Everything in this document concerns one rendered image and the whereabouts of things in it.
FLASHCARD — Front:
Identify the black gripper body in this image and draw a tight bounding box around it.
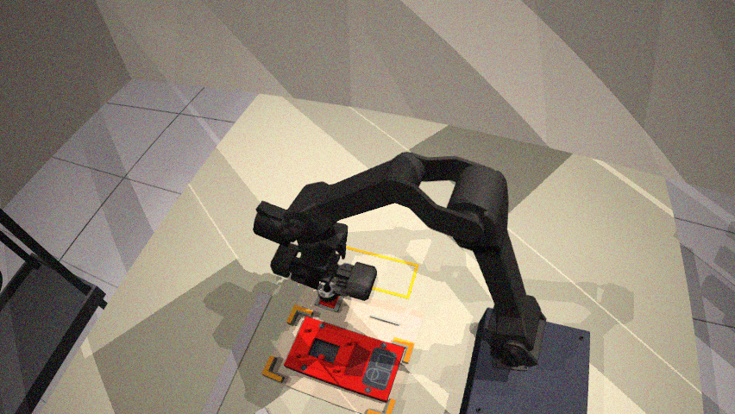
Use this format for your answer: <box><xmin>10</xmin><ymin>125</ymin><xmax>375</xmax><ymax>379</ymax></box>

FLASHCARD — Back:
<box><xmin>270</xmin><ymin>243</ymin><xmax>377</xmax><ymax>301</ymax></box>

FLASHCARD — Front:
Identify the red flat plate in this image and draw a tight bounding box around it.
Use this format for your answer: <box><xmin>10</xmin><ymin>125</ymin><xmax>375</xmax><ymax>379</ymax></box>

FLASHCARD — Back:
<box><xmin>284</xmin><ymin>317</ymin><xmax>405</xmax><ymax>402</ymax></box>

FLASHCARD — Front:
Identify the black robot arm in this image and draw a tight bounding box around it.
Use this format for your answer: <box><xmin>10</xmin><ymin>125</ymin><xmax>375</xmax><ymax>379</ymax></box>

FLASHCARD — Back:
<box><xmin>253</xmin><ymin>152</ymin><xmax>546</xmax><ymax>371</ymax></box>

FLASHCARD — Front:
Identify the black and grey toy wheel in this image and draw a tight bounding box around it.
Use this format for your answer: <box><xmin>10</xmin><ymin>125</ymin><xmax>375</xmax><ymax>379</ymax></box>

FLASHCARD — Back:
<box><xmin>317</xmin><ymin>282</ymin><xmax>338</xmax><ymax>302</ymax></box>

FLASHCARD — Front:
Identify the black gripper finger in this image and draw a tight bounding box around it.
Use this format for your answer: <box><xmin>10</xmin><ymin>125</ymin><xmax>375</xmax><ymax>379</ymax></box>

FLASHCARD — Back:
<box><xmin>333</xmin><ymin>283</ymin><xmax>348</xmax><ymax>297</ymax></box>
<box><xmin>291</xmin><ymin>275</ymin><xmax>319</xmax><ymax>289</ymax></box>

